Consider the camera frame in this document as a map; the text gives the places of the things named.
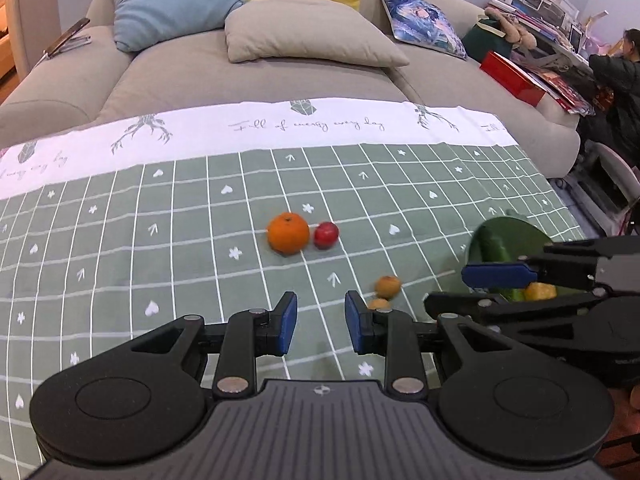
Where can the small red fruit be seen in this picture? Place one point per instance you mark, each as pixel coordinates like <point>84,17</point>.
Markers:
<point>326,235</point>

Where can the red box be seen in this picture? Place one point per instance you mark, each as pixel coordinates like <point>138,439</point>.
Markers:
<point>510,80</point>

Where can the orange rug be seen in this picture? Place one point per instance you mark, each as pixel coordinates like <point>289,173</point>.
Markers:
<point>627,410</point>

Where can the orange mandarin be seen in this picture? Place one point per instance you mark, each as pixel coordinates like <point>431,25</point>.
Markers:
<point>288,232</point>

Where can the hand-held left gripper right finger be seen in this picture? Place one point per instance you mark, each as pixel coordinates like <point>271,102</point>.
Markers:
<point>356,322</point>

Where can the large yellow-green citrus fruit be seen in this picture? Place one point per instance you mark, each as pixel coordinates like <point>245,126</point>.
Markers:
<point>540,291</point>

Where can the green checked tablecloth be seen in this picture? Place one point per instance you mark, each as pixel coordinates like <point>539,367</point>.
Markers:
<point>150,235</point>

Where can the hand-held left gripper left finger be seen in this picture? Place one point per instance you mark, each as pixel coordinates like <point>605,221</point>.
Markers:
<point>287,322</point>

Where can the green cucumber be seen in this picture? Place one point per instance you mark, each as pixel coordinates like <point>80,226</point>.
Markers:
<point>495,247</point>

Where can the red printed packets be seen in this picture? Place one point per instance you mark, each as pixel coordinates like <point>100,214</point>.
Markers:
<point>565,95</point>

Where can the cluttered desk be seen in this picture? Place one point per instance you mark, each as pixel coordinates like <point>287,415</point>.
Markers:
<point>555,45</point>

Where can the black phone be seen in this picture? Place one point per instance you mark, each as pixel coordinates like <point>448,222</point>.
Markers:
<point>65,36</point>

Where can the beige plush toy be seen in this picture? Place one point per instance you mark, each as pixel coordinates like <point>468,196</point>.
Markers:
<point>515,30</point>

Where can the small brown kiwi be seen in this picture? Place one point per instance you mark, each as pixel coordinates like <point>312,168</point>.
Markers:
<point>378,304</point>
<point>388,286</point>

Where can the metal phone stand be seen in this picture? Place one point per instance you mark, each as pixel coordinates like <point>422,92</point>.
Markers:
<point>80,42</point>

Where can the beige sofa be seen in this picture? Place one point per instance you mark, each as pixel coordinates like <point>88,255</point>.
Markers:
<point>175,70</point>

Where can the blue printed pillow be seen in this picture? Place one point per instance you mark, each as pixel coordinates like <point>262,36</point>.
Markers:
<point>420,20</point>

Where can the beige pillow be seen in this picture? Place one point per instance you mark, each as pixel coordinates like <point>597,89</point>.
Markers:
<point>310,35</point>

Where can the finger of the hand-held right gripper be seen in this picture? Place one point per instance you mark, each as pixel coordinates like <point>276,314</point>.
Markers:
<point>500,275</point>
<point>450,305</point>

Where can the green colander bowl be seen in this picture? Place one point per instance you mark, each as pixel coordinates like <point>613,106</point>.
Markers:
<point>525,232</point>

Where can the dark green bag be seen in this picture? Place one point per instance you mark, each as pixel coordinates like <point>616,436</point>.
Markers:
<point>482,40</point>

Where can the light blue pillow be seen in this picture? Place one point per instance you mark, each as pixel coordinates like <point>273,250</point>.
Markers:
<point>170,5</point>

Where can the grey chair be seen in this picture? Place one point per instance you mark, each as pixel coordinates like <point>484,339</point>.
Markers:
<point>605,180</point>

